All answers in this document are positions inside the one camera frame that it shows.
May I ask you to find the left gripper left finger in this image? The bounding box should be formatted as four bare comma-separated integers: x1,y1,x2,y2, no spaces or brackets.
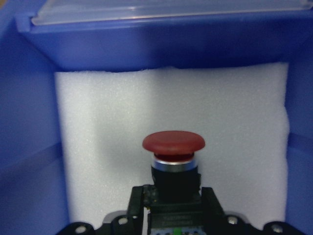
95,186,149,235

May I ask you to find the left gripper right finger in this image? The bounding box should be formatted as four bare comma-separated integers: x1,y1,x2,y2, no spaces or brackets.
201,187,264,235

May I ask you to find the red push button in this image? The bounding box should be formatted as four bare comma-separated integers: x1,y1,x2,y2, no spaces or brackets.
142,131,206,235

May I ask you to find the blue bin on left side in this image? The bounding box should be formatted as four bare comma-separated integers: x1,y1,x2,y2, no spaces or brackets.
0,0,313,235

